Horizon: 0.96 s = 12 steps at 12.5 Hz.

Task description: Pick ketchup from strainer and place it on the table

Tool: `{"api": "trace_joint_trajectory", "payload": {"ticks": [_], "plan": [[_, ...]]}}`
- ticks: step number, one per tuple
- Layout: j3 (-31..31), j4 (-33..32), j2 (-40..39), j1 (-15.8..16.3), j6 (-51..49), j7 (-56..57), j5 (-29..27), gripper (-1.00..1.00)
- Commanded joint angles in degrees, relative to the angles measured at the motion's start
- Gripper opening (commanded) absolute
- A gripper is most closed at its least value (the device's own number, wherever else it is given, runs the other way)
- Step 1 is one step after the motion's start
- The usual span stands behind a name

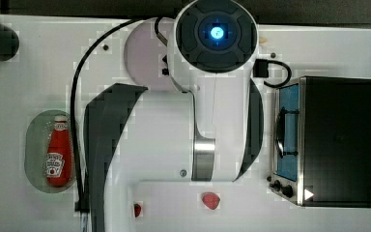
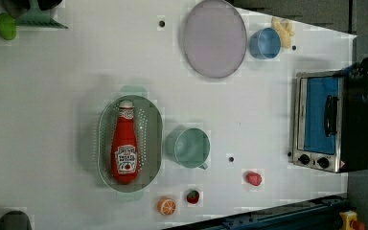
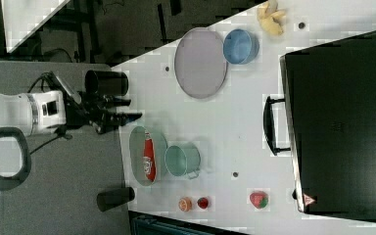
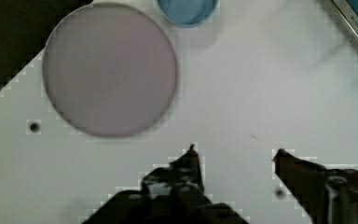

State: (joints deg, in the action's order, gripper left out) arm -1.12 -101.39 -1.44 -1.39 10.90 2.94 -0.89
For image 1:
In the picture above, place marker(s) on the grey round plate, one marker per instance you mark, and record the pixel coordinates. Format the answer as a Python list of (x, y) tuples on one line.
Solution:
[(145, 54)]

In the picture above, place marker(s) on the green oval strainer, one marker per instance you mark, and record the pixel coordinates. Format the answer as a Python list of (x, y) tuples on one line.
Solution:
[(38, 137)]

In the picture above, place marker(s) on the red ketchup bottle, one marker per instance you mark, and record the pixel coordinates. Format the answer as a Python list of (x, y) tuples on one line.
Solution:
[(58, 163)]

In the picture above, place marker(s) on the black toaster oven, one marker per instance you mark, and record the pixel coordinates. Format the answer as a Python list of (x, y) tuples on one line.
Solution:
[(322, 142)]

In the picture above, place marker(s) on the small red strawberry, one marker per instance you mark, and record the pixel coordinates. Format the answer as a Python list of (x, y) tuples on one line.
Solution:
[(137, 210)]

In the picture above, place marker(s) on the large red strawberry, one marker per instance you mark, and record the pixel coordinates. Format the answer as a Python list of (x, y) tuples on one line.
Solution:
[(210, 200)]

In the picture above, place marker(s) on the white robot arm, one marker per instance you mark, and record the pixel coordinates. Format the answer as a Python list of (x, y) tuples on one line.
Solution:
[(209, 128)]

